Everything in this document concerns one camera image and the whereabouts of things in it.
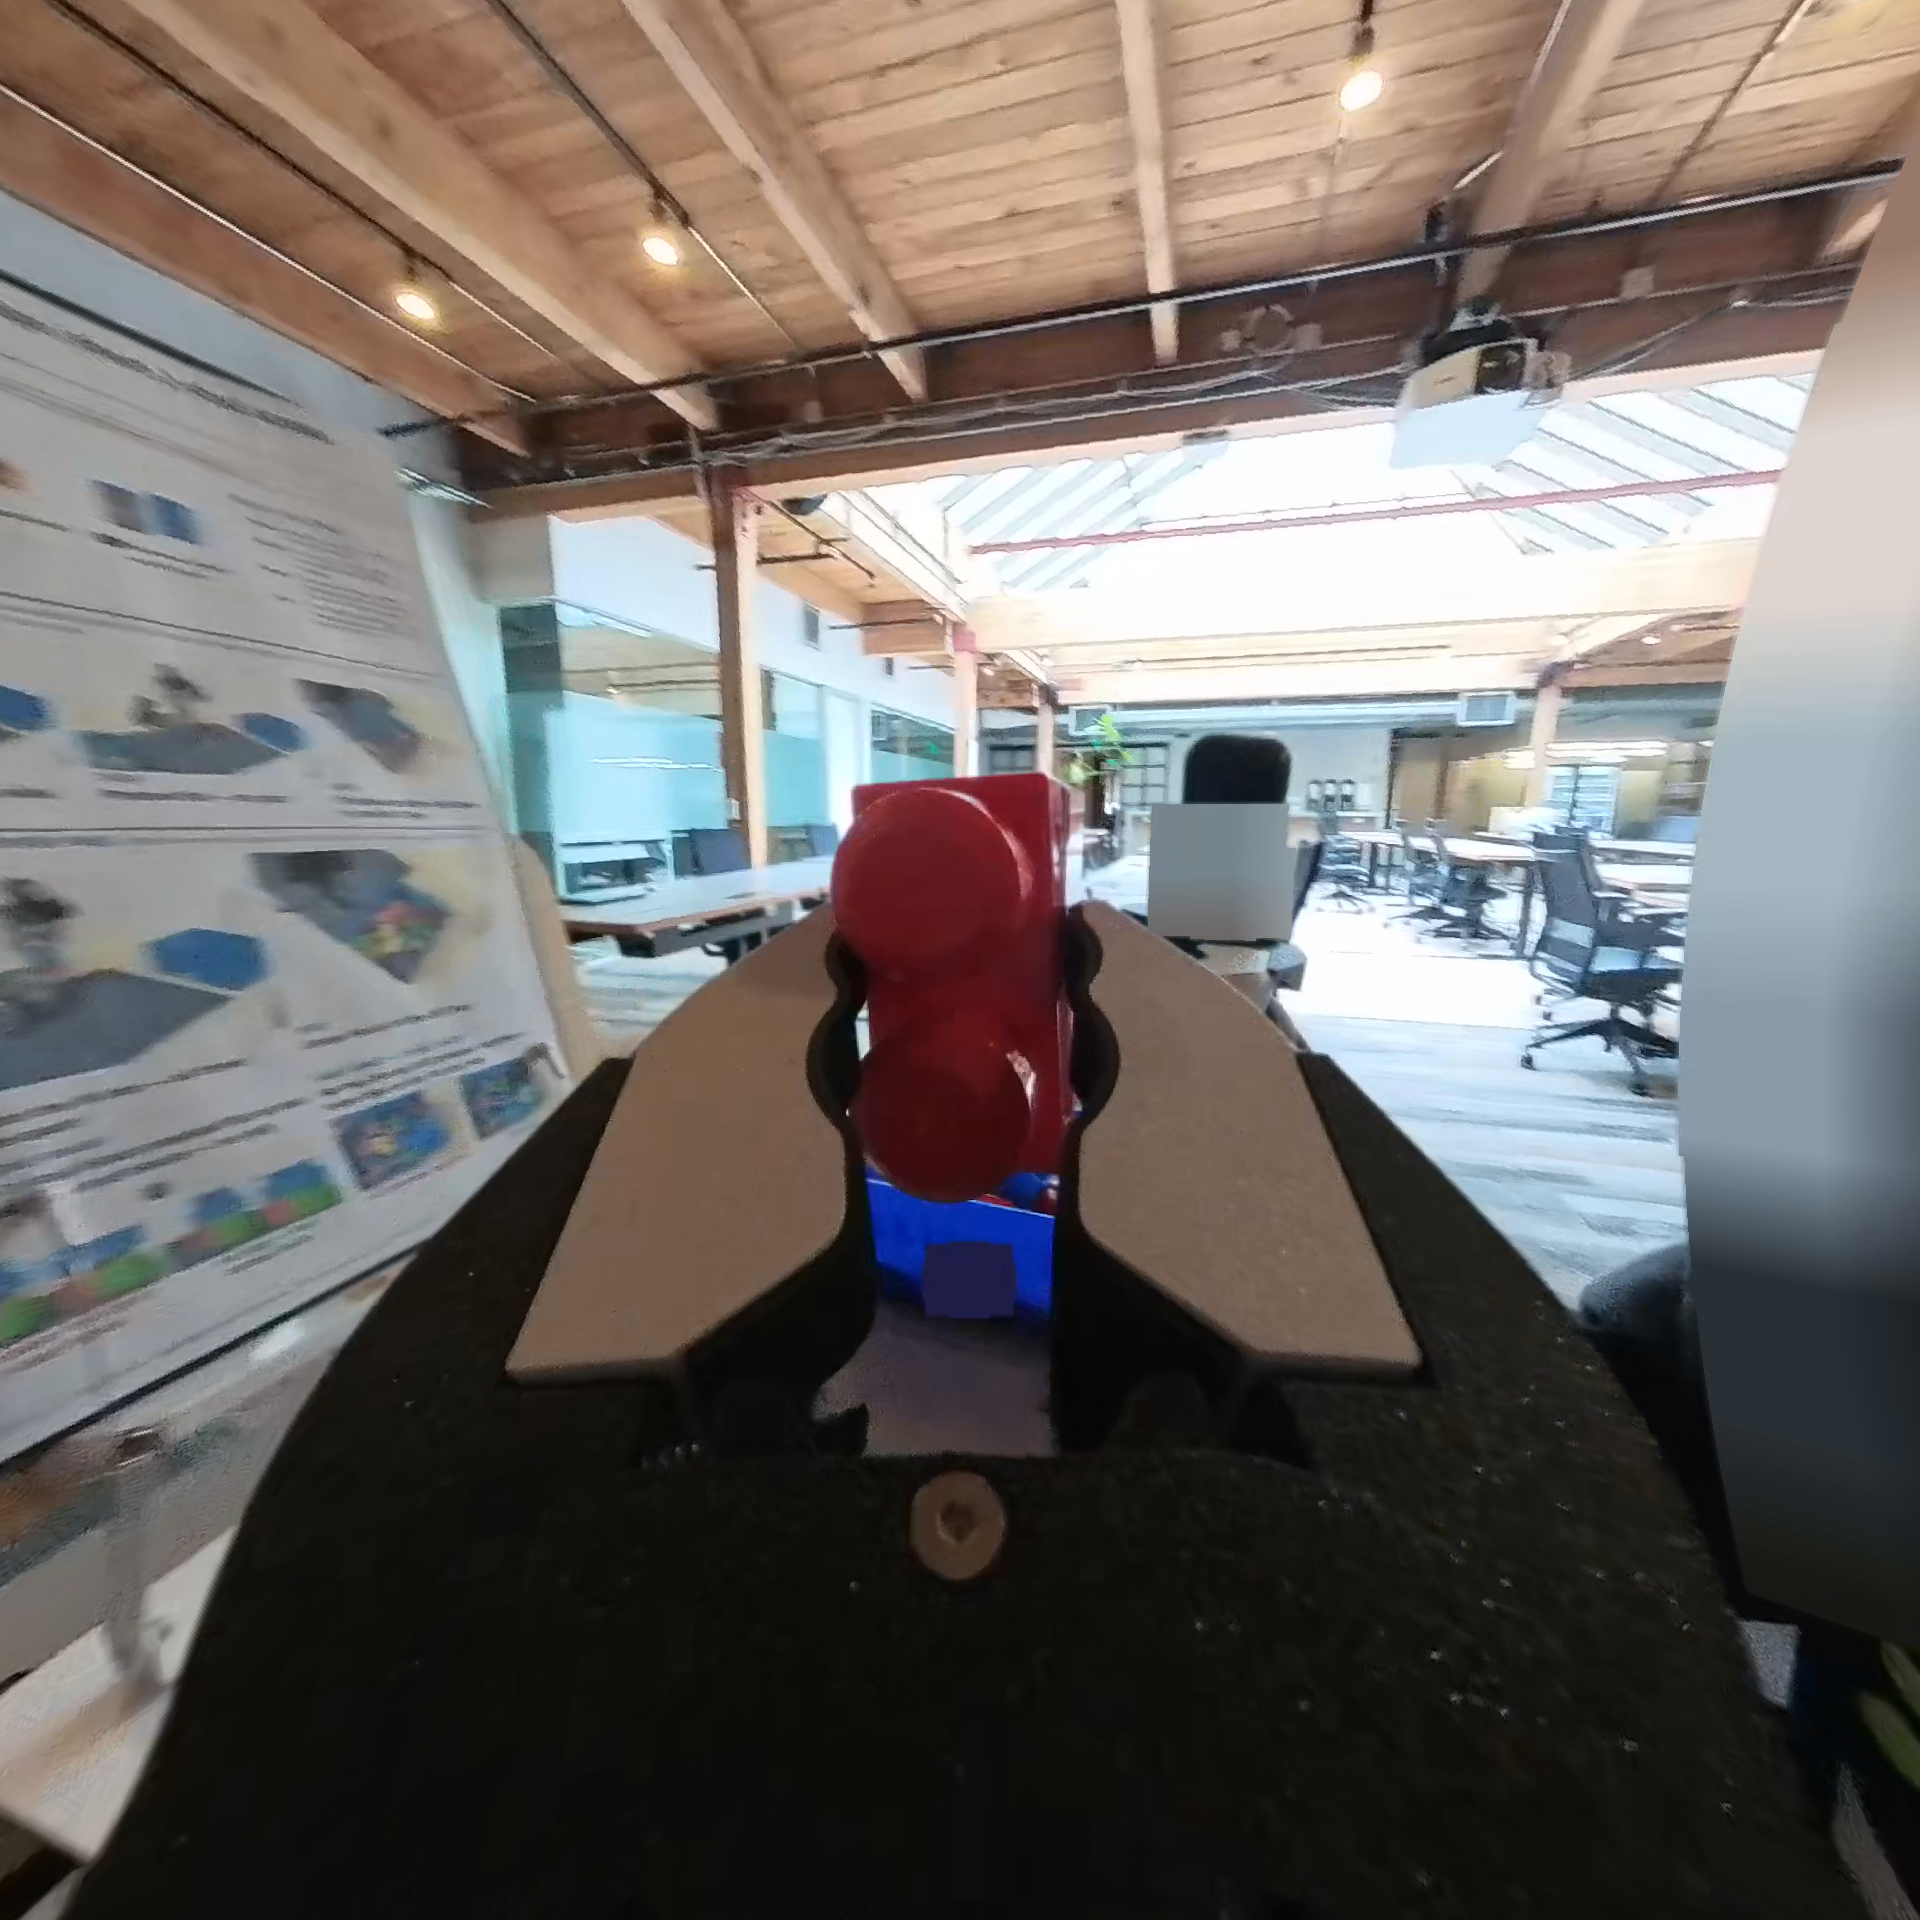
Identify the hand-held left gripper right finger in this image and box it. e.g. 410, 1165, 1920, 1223
1052, 896, 1423, 1383

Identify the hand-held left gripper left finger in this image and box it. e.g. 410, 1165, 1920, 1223
504, 900, 887, 1387

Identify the blue plastic bin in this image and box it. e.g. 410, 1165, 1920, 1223
869, 1171, 1060, 1326

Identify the red mega block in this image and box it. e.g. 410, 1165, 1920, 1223
829, 773, 1079, 1205

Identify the long dark table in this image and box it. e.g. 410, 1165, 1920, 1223
559, 852, 848, 968

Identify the black office chair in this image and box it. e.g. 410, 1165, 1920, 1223
1519, 823, 1688, 1088

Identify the white ceiling projector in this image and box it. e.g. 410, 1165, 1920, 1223
1386, 313, 1570, 472

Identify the printed instruction sheet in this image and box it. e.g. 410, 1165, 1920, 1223
0, 187, 577, 1465

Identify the person's printed top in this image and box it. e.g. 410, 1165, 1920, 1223
1794, 1621, 1920, 1838

